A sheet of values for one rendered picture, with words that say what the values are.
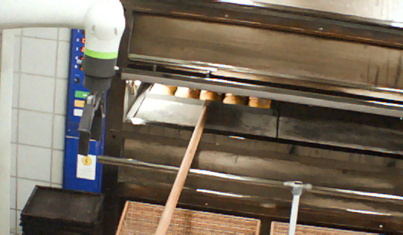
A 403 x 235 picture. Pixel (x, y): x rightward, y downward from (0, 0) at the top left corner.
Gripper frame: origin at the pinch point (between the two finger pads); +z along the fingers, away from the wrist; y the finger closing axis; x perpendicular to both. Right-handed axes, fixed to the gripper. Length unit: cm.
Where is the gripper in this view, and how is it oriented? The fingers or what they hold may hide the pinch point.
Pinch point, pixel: (89, 143)
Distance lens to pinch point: 242.2
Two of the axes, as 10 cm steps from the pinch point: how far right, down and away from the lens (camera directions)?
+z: -1.6, 9.4, 3.1
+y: -1.4, 2.9, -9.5
